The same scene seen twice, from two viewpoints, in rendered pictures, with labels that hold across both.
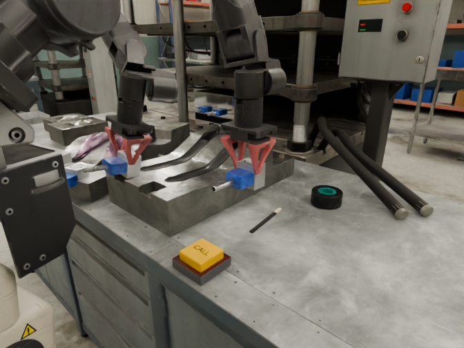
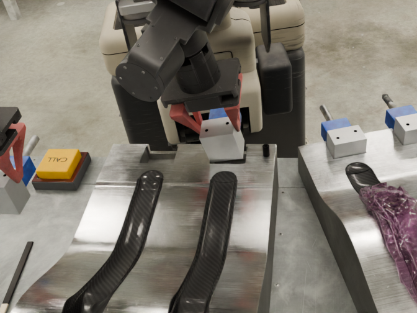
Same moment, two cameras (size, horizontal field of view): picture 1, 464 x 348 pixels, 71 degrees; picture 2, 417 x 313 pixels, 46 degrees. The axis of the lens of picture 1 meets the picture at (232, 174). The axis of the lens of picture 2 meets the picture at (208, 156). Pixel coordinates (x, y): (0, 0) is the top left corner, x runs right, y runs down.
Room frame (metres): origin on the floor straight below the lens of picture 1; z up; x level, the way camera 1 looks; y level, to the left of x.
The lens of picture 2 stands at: (1.25, -0.02, 1.37)
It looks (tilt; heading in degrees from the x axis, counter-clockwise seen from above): 41 degrees down; 153
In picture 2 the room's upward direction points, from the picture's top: 10 degrees counter-clockwise
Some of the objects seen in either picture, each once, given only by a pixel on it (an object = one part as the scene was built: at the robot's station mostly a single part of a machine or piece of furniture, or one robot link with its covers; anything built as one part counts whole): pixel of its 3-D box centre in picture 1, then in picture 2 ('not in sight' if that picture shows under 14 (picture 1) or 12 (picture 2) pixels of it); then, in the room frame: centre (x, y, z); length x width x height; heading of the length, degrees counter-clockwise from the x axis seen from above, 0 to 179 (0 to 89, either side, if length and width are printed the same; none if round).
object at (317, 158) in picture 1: (246, 120); not in sight; (1.94, -0.09, 0.76); 1.30 x 0.84 x 0.07; 48
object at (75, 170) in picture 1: (63, 182); (335, 130); (0.79, 0.45, 0.86); 0.13 x 0.05 x 0.05; 155
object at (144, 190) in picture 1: (153, 194); (161, 162); (0.69, 0.18, 0.87); 0.05 x 0.05 x 0.04; 48
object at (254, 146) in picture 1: (252, 150); not in sight; (0.64, -0.04, 0.99); 0.07 x 0.07 x 0.09; 48
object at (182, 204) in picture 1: (209, 165); (157, 290); (0.89, 0.06, 0.87); 0.50 x 0.26 x 0.14; 138
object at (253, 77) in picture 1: (250, 83); not in sight; (0.66, -0.04, 1.12); 0.07 x 0.06 x 0.07; 142
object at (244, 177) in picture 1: (236, 179); (17, 167); (0.63, -0.01, 0.93); 0.13 x 0.05 x 0.05; 137
